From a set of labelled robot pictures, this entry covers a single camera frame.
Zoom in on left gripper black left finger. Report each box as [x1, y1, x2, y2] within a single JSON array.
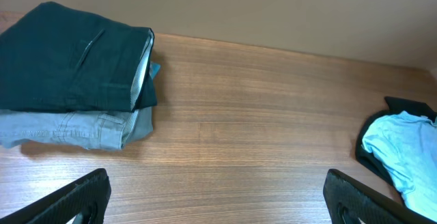
[[1, 168, 111, 224]]

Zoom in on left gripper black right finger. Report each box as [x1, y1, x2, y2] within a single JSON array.
[[323, 169, 436, 224]]

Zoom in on black shorts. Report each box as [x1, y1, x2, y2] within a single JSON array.
[[1, 2, 157, 113]]

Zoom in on folded grey trousers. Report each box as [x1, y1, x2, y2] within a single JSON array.
[[1, 107, 153, 151]]

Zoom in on light blue t-shirt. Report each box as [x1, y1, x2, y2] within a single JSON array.
[[362, 111, 436, 221]]

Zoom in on black garment under pile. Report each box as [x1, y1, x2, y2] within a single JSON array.
[[355, 96, 436, 186]]

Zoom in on folded light blue garment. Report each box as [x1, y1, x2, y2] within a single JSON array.
[[149, 61, 161, 79]]

